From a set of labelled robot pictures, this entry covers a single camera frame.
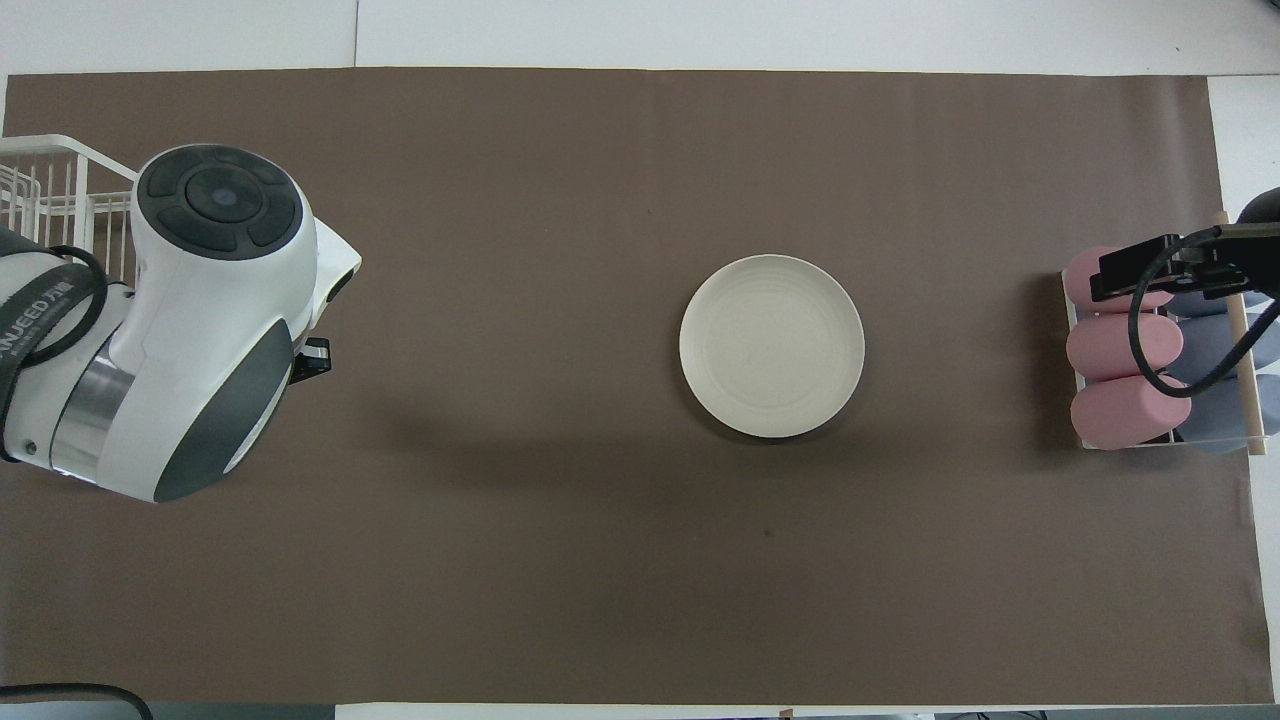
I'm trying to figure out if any white wire basket rack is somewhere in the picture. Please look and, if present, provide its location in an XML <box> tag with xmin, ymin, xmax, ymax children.
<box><xmin>0</xmin><ymin>135</ymin><xmax>141</xmax><ymax>291</ymax></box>

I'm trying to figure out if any brown table mat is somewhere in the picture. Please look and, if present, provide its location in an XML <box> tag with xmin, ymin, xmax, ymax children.
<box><xmin>0</xmin><ymin>67</ymin><xmax>1276</xmax><ymax>706</ymax></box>

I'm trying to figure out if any pink plastic cup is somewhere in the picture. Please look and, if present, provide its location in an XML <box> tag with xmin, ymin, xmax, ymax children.
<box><xmin>1066</xmin><ymin>313</ymin><xmax>1184</xmax><ymax>382</ymax></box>
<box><xmin>1070</xmin><ymin>374</ymin><xmax>1193</xmax><ymax>450</ymax></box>
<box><xmin>1063</xmin><ymin>247</ymin><xmax>1173</xmax><ymax>315</ymax></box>

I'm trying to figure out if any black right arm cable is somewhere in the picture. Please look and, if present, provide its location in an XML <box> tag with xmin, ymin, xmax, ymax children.
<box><xmin>1130</xmin><ymin>227</ymin><xmax>1280</xmax><ymax>401</ymax></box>

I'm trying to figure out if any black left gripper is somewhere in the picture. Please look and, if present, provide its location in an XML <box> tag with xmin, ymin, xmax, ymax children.
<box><xmin>290</xmin><ymin>338</ymin><xmax>333</xmax><ymax>387</ymax></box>

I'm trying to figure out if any cream round plate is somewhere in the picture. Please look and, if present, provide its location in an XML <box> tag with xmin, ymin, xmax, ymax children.
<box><xmin>679</xmin><ymin>254</ymin><xmax>866</xmax><ymax>439</ymax></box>

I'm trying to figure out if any cup rack with wooden rod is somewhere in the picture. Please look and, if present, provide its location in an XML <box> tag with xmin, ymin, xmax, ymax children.
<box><xmin>1060</xmin><ymin>210</ymin><xmax>1269</xmax><ymax>458</ymax></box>

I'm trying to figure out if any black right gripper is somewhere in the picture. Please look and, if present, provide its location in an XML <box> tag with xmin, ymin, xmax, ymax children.
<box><xmin>1090</xmin><ymin>232</ymin><xmax>1267</xmax><ymax>304</ymax></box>

